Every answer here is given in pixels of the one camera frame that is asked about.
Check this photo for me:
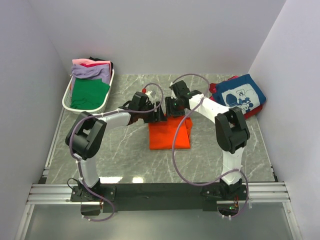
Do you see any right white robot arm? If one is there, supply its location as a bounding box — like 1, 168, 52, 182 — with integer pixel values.
166, 80, 250, 200

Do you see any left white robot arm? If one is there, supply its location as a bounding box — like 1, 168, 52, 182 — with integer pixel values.
65, 91, 166, 201

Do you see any aluminium rail frame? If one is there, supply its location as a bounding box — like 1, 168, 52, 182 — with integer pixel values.
14, 107, 305, 240

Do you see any orange t shirt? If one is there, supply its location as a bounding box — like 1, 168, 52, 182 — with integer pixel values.
148, 116, 193, 150

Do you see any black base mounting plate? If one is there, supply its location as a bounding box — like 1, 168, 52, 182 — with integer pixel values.
70, 182, 248, 213

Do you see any red folded shirt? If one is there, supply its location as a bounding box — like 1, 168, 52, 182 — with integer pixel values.
208, 76, 264, 120

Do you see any green shirt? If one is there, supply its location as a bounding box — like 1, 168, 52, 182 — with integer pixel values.
70, 78, 110, 110

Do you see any lavender shirt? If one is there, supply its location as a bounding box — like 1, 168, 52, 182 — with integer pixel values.
71, 64, 112, 84

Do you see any blue cartoon print shirt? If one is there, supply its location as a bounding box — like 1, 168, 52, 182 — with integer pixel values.
214, 73, 267, 115

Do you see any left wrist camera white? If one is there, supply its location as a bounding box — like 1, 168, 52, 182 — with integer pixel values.
141, 88, 156, 99

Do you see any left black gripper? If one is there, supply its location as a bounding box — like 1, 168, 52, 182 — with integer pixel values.
138, 101, 167, 123

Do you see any magenta shirt in basket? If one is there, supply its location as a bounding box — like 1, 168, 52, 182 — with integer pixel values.
80, 63, 101, 68

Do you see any black garment in basket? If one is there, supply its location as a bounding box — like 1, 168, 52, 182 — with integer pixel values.
89, 56, 114, 69

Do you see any white perforated basket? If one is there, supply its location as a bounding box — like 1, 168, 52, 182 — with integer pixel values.
62, 69, 115, 114

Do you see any light pink shirt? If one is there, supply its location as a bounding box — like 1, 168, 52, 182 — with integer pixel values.
72, 58, 111, 65

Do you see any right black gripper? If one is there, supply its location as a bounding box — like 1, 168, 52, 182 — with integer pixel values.
165, 96, 186, 119

